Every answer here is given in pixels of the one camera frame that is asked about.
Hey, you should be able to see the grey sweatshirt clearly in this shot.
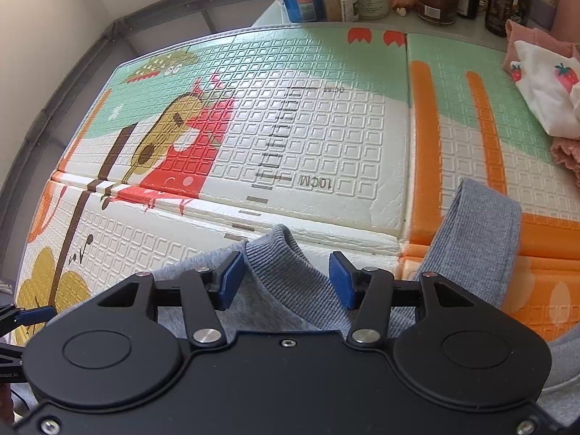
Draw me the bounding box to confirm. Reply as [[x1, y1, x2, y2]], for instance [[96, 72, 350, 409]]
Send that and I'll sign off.
[[45, 179, 580, 399]]

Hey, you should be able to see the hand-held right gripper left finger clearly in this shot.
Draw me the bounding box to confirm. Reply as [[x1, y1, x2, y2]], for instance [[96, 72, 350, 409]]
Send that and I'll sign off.
[[96, 250, 246, 349]]

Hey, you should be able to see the pink box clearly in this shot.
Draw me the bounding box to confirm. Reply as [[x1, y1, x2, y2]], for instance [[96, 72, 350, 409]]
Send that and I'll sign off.
[[555, 0, 580, 48]]

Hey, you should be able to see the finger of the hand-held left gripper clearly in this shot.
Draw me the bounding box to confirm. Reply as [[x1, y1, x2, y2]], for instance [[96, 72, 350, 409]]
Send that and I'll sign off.
[[0, 304, 57, 328], [0, 345, 24, 369]]

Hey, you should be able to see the printed foam play mat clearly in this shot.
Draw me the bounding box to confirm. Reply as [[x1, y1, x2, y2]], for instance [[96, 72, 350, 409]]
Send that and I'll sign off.
[[13, 25, 580, 359]]

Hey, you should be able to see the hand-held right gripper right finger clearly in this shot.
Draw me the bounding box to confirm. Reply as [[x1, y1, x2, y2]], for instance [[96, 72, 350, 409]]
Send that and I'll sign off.
[[329, 250, 483, 349]]

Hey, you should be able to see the pink knit cloth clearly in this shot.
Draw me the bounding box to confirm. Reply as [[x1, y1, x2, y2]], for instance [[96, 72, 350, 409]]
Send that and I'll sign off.
[[504, 18, 580, 170]]

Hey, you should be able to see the white strawberry-print cloth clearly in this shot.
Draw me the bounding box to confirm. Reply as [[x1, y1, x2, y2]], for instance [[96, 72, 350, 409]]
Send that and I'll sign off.
[[503, 38, 580, 139]]

